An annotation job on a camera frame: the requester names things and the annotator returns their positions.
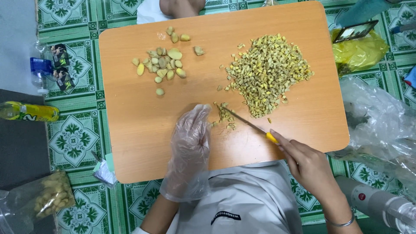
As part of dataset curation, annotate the yellow plastic bag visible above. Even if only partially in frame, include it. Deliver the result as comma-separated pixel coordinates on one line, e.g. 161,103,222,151
331,29,390,77

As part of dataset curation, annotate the clear blue label water bottle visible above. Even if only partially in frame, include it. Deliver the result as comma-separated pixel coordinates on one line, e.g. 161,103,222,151
29,40,54,95

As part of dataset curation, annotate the silver foil packet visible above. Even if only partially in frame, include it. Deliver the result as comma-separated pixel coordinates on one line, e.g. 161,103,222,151
91,150,118,190

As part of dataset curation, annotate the dark grey board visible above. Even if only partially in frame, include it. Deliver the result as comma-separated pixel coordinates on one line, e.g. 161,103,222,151
0,89,53,193

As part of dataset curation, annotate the large clear plastic bag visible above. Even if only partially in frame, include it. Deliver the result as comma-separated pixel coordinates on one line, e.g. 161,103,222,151
328,76,416,203

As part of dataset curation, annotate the silver bracelet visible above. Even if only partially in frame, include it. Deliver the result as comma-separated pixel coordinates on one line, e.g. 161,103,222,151
323,211,357,228

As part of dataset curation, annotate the white thermos flask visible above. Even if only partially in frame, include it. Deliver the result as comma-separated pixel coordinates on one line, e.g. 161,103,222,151
334,175,416,234

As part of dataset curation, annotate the yellow green drink bottle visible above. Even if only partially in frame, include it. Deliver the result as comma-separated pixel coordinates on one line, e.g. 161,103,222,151
0,101,60,123

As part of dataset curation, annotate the pile of peeled ginger pieces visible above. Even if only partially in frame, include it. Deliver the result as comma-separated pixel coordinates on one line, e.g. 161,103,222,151
132,26,205,97

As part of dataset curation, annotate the blue object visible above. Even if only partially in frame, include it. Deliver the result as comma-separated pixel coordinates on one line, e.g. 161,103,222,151
403,65,416,89

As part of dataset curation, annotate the person's right hand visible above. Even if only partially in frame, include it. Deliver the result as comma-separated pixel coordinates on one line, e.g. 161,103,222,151
269,129,342,199

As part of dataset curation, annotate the green patterned floor mat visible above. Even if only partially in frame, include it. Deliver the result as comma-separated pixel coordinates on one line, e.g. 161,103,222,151
35,0,416,234

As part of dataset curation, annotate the yellow handled kitchen knife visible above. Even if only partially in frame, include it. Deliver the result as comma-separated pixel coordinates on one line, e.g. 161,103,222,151
222,107,280,144

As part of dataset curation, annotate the person's left hand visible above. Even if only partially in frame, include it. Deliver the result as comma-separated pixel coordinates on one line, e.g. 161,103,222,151
159,104,212,203

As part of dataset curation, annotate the blue grey pen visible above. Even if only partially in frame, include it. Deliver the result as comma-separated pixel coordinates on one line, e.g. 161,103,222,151
390,22,416,35

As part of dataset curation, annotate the clear bag of ginger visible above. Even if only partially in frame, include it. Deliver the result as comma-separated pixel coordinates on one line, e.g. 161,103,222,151
0,170,76,229

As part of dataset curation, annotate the black phone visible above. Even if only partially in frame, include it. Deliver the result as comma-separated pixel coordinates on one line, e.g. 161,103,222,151
332,20,379,44

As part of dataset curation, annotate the person's white shirt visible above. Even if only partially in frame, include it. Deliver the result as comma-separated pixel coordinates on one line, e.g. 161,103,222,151
131,160,305,234

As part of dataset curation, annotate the wooden cutting board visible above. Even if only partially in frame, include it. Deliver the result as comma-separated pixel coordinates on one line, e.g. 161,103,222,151
98,1,350,184

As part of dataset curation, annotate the small black packet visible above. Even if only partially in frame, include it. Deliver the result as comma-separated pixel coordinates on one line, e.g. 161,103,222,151
53,67,76,92
50,44,70,68

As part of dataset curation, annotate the large pile of diced ginger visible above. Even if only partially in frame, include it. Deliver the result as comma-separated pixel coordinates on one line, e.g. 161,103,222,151
217,33,315,124

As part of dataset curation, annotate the small heap of chopped ginger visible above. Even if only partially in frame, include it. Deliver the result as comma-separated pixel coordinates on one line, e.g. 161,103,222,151
211,101,238,131

